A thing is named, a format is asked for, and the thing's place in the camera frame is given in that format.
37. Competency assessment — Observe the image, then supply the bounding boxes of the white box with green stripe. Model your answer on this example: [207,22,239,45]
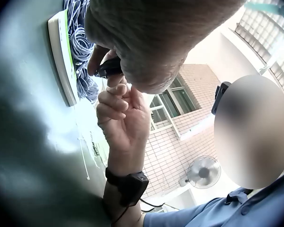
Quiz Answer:
[47,9,77,107]

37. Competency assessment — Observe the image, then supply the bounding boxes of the sliding glass window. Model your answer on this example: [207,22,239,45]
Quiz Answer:
[149,75,202,131]

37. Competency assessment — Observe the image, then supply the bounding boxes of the black handheld tool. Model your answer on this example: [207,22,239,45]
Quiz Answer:
[94,57,123,78]

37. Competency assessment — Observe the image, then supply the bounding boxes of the person's left fingers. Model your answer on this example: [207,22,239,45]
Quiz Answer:
[88,44,116,76]

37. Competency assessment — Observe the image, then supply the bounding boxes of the white wall fan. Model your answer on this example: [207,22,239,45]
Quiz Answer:
[179,155,222,189]

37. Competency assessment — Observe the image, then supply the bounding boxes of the person's right hand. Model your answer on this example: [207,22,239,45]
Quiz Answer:
[96,84,150,177]

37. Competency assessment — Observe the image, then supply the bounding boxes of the person's left hand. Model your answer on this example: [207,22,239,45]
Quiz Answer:
[85,0,249,95]

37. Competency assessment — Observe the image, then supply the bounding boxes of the person's left thumb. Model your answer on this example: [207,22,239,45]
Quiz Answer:
[106,76,129,87]

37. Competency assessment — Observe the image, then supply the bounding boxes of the window with metal grille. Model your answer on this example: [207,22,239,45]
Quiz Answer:
[234,0,284,95]

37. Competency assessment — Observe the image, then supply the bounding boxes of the pile of coiled grey cables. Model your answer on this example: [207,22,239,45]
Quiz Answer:
[62,0,100,103]

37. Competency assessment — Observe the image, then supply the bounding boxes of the person's body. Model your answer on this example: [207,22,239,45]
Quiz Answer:
[142,164,284,227]

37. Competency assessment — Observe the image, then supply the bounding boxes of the person's right fingers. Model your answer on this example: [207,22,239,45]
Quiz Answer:
[96,84,130,122]

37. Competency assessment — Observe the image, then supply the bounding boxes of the person's right thumb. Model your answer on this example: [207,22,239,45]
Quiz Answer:
[127,86,146,113]

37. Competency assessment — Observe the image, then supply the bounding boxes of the black wrist band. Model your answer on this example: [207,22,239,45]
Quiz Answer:
[105,167,149,206]

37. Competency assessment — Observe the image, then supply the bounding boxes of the bundle of white cable ties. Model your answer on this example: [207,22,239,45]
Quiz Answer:
[78,131,102,180]

